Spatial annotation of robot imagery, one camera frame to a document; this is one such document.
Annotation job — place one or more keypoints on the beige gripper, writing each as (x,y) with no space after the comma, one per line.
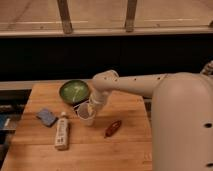
(96,101)

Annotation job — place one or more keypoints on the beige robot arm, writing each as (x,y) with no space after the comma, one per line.
(181,115)

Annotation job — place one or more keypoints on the green ceramic bowl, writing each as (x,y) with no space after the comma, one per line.
(74,91)

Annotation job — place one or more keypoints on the black white striped object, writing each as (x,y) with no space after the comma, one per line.
(76,106)

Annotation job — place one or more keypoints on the white plastic bottle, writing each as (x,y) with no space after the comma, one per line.
(61,138)

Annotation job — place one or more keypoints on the blue sponge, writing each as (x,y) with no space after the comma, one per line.
(46,117)

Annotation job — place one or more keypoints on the metal window post left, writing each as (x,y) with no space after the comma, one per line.
(65,16)

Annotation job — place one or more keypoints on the metal window post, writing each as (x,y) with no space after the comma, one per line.
(130,15)
(65,16)

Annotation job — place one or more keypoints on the metal window post right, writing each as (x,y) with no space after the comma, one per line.
(130,15)

